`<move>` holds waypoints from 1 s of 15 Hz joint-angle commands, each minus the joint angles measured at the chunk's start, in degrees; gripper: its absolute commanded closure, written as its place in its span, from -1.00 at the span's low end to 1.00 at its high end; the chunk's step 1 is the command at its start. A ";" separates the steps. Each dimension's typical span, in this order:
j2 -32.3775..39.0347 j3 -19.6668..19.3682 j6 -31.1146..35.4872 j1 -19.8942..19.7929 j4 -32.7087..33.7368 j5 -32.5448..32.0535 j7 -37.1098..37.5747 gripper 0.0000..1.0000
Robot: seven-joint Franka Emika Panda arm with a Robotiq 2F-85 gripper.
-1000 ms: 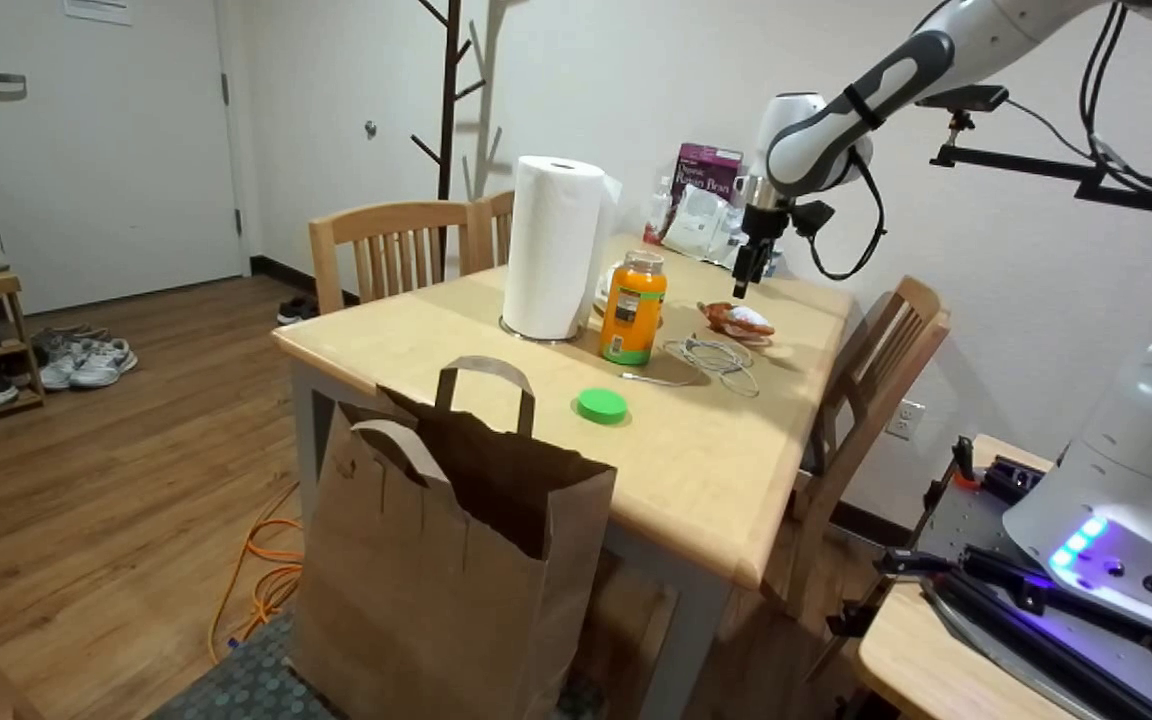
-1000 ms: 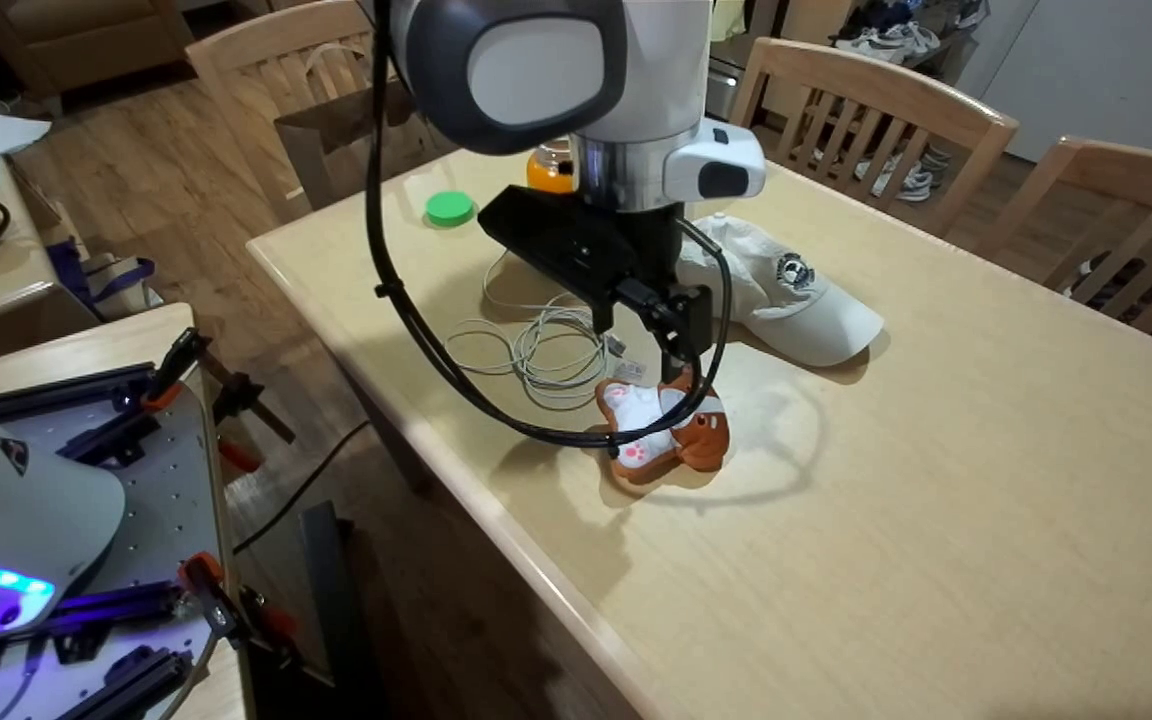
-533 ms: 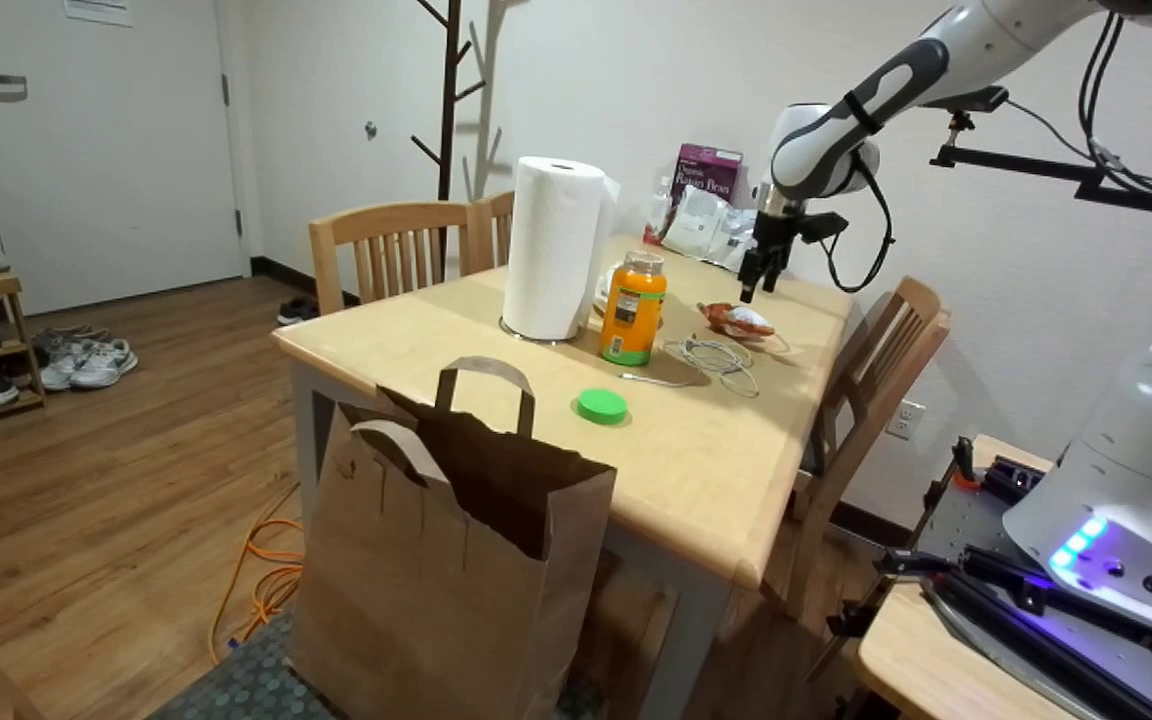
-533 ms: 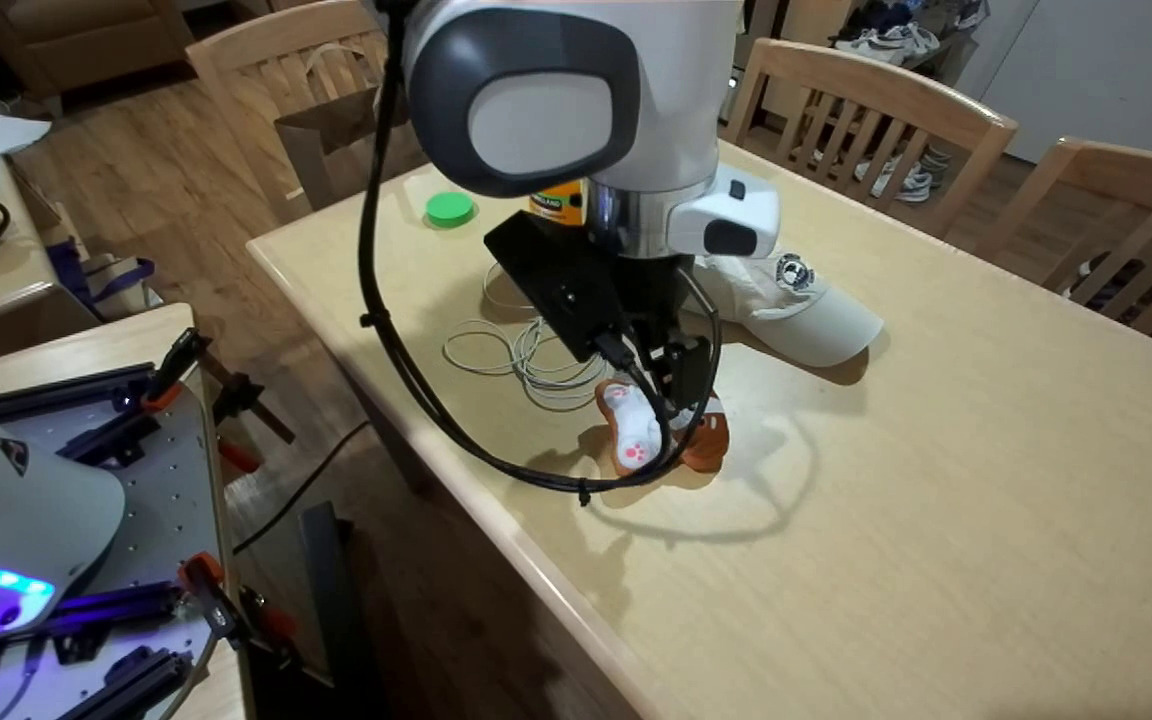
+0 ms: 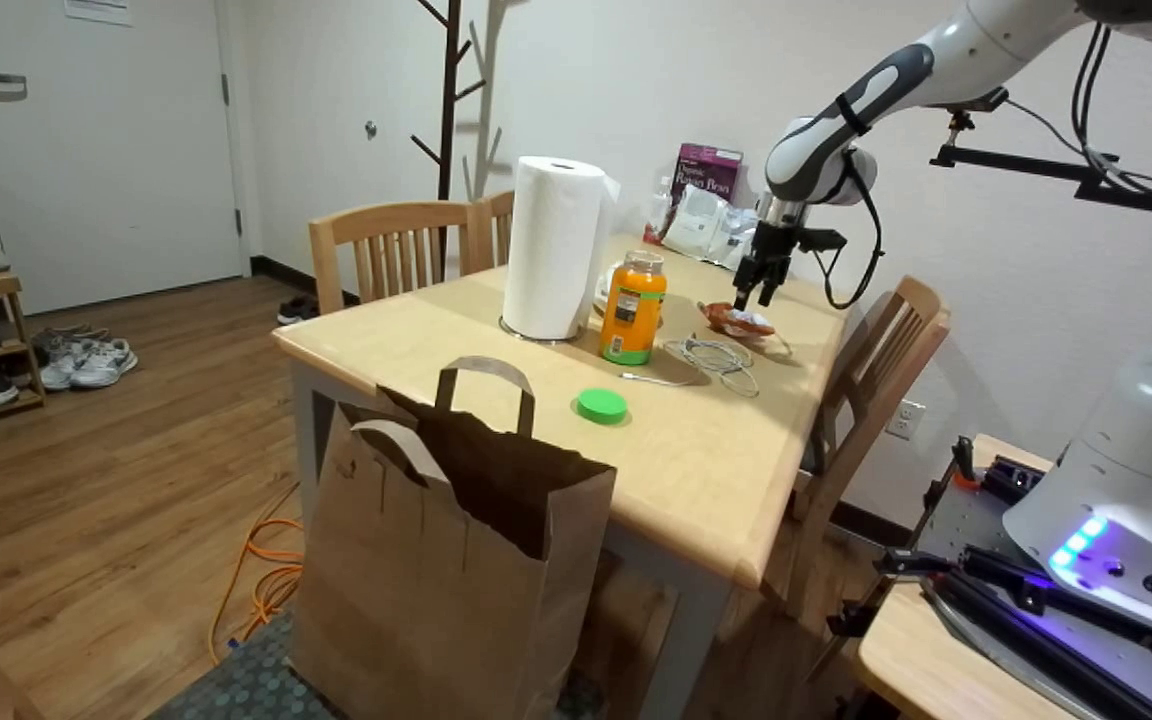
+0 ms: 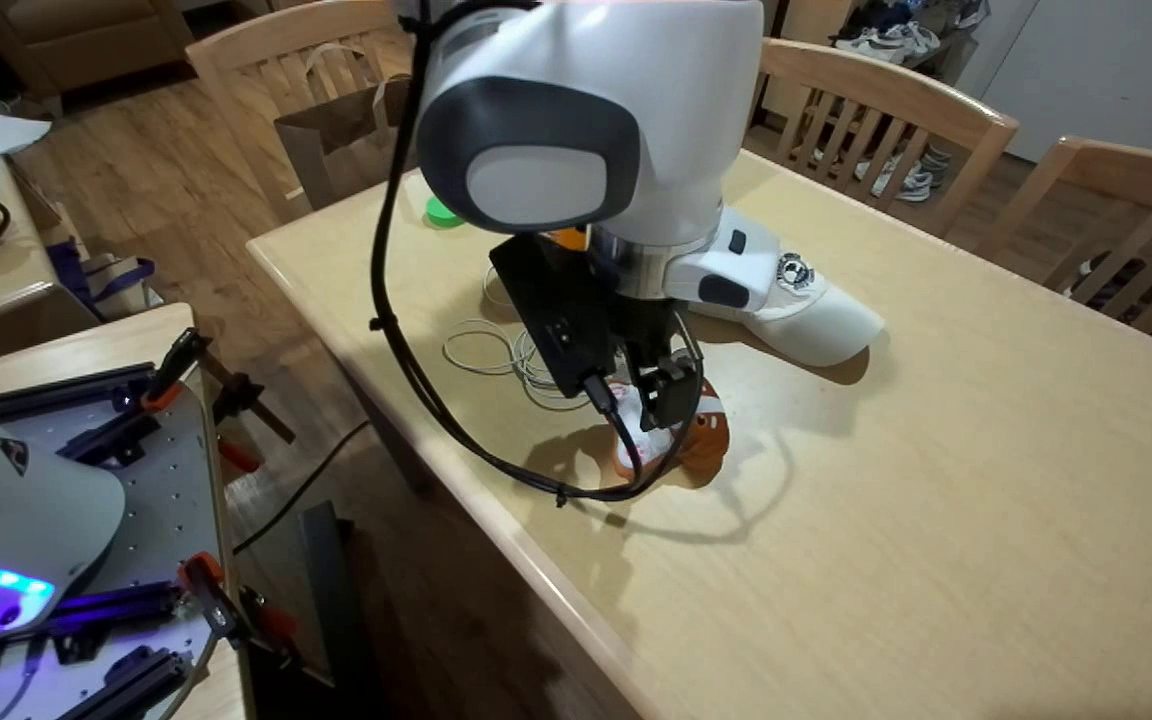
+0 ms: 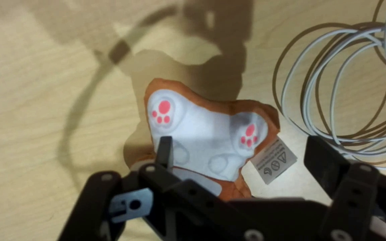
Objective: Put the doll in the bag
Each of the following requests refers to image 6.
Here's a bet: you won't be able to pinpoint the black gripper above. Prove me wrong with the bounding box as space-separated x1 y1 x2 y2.
598 270 710 432

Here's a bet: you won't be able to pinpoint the orange and white plush doll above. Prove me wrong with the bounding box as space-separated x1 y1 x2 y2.
593 375 735 490

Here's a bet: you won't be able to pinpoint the white baseball cap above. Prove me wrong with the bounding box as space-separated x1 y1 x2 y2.
663 202 893 375

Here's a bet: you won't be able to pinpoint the white sneakers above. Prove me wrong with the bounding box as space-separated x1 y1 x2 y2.
833 11 957 73
868 147 943 206

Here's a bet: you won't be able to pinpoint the light wooden chair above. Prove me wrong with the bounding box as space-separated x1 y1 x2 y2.
987 131 1152 361
178 0 428 222
748 36 1023 239

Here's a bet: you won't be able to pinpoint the open cardboard box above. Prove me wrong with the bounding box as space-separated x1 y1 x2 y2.
271 73 418 213

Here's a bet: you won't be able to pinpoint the black orange clamp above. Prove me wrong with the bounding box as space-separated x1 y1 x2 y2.
174 549 302 656
61 324 212 472
209 372 298 481

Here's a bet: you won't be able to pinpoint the grey metal mounting plate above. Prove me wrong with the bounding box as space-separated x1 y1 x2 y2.
0 364 228 720

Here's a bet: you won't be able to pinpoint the brown wooden cabinet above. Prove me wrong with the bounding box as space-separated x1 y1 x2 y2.
0 0 195 96

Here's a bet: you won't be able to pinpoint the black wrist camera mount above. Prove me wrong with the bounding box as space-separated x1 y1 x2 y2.
485 230 636 399

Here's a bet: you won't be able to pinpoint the black power cable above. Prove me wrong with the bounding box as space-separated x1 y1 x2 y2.
228 416 377 560

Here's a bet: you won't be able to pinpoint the dark metal stand post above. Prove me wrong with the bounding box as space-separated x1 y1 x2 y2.
298 500 384 720

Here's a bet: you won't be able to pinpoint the blue strap object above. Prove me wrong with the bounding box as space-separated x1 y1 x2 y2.
49 234 162 319

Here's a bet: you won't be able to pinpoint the purple metal bracket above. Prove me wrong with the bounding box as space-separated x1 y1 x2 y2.
35 577 187 666

